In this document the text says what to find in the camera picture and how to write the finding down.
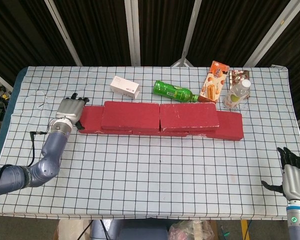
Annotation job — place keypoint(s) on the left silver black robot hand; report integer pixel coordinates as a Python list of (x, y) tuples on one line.
[(70, 110)]

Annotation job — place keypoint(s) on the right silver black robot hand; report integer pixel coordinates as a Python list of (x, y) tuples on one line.
[(296, 183)]

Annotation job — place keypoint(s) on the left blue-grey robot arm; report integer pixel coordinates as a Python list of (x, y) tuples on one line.
[(47, 160)]

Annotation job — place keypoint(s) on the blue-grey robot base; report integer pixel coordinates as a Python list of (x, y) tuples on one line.
[(140, 232)]

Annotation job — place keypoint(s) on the small white carton box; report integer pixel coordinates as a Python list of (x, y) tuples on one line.
[(123, 86)]

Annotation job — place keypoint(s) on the yellow metal leg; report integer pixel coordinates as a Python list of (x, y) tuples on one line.
[(244, 231)]

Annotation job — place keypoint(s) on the black pleated backdrop curtain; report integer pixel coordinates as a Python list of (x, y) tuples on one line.
[(102, 30)]

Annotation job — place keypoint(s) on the green plastic drink bottle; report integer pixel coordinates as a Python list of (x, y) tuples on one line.
[(170, 91)]

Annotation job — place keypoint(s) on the white black grid tablecloth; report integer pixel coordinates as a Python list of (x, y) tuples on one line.
[(150, 175)]

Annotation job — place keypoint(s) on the clear bottle with pear label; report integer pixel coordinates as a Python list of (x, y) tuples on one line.
[(233, 96)]

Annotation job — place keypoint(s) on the clear plastic bag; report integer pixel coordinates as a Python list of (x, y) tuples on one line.
[(190, 231)]

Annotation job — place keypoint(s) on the white paper bag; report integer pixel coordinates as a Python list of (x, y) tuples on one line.
[(70, 230)]

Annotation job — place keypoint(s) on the shiny foil snack packet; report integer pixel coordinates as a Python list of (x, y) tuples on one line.
[(237, 76)]

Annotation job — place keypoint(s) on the orange snack box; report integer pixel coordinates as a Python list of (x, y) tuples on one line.
[(212, 85)]

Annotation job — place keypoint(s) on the white metal frame post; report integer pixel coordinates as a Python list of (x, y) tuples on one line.
[(268, 32), (65, 35), (0, 77), (132, 32), (191, 25)]

